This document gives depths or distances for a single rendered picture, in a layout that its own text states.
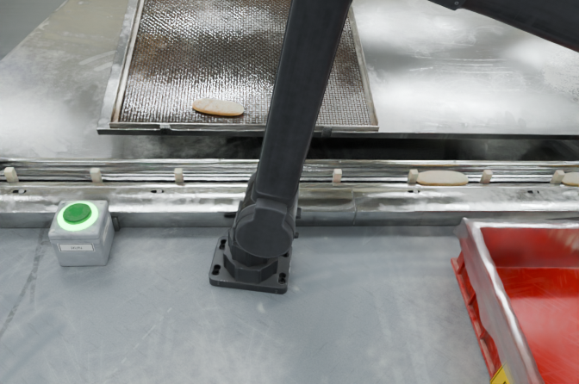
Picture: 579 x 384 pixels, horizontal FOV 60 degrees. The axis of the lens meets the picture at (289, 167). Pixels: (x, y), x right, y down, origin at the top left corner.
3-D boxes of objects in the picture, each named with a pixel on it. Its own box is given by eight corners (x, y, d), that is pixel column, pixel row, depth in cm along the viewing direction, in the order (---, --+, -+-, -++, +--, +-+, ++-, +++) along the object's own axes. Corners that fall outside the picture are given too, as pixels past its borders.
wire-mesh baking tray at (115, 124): (109, 128, 91) (108, 123, 90) (144, -23, 122) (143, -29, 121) (378, 132, 96) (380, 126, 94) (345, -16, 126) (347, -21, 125)
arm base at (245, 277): (208, 285, 75) (286, 294, 75) (205, 251, 70) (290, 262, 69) (219, 241, 82) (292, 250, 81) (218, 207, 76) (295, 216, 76)
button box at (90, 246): (59, 281, 78) (41, 235, 70) (73, 242, 84) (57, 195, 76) (114, 281, 79) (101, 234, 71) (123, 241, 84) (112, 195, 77)
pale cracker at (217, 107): (189, 112, 95) (189, 108, 94) (194, 98, 97) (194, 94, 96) (242, 118, 95) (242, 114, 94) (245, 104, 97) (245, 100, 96)
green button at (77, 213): (61, 229, 72) (59, 221, 71) (68, 208, 75) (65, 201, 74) (90, 229, 73) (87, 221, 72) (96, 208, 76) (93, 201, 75)
